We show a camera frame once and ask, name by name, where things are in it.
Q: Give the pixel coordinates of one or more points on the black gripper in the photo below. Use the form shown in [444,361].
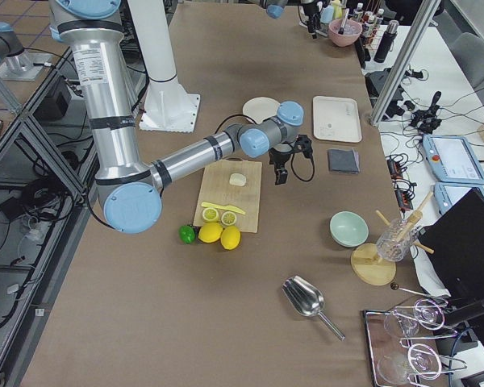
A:
[315,16]
[279,158]

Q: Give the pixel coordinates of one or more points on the beige round plate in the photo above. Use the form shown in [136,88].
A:
[260,108]

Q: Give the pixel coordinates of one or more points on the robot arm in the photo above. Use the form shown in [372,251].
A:
[129,190]
[275,8]

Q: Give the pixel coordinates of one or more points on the cream rabbit tray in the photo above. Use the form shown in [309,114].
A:
[336,119]

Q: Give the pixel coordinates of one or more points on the mirrored glass tray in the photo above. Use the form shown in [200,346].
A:
[401,344]

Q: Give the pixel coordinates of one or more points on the light blue cup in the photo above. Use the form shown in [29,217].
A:
[326,15]

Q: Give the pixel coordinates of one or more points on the steel black-tipped muddler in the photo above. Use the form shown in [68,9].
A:
[343,21]

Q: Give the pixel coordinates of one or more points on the pink ice bowl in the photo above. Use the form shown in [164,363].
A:
[352,31]

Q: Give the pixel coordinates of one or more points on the grey folded cloth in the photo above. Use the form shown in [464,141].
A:
[343,161]

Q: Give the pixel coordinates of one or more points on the yellow plastic knife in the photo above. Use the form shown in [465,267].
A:
[231,208]

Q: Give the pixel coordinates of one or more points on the lower lemon half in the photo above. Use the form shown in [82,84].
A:
[228,218]

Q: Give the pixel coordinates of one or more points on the lemon half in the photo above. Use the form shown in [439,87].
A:
[210,215]
[228,218]

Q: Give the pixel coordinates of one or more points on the wooden cutting board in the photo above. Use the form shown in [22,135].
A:
[216,188]

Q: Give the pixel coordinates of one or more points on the whole lemon far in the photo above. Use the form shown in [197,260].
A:
[230,238]

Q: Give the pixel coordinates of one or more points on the black thermos bottle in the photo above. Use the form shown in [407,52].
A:
[386,41]

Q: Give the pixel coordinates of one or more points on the upper lemon half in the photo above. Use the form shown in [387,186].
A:
[210,215]

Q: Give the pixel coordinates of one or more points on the green bowl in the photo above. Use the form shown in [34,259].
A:
[348,229]

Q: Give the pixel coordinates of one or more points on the green lime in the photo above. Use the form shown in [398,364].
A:
[187,234]

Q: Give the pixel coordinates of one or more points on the steel ice scoop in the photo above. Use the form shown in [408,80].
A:
[308,301]

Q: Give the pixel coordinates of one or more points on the wooden cup stand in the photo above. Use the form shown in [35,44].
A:
[377,271]

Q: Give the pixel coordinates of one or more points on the crystal glass on stand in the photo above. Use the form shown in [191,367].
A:
[395,242]

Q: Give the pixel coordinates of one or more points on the blue teach pendant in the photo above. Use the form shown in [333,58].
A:
[452,159]

